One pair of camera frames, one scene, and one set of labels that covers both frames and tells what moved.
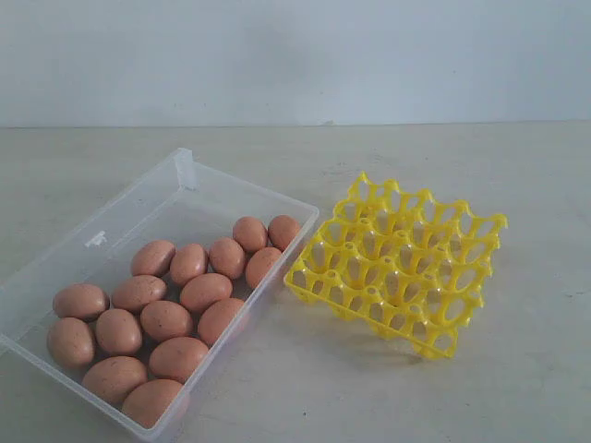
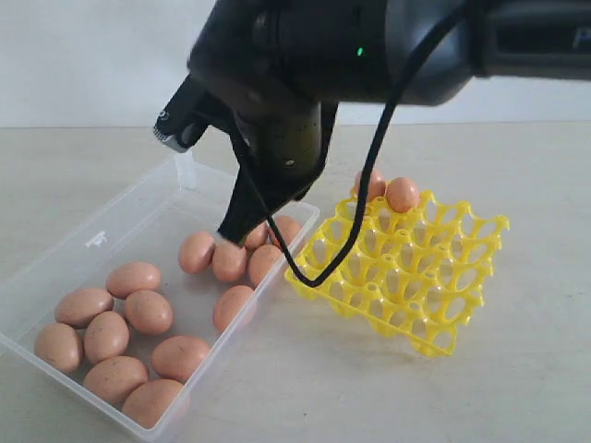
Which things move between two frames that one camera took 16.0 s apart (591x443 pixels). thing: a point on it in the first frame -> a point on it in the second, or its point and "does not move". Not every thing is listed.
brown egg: (283, 230) does not move
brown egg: (135, 292) -> (132, 277)
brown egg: (174, 359) does not move
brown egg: (164, 319) -> (148, 312)
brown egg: (259, 264) does not move
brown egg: (215, 317) -> (235, 307)
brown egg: (250, 233) does not move
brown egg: (201, 289) -> (402, 194)
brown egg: (187, 262) -> (377, 185)
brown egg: (227, 257) does not move
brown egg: (152, 258) -> (196, 251)
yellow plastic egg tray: (406, 265) does not move
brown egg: (112, 379) does not move
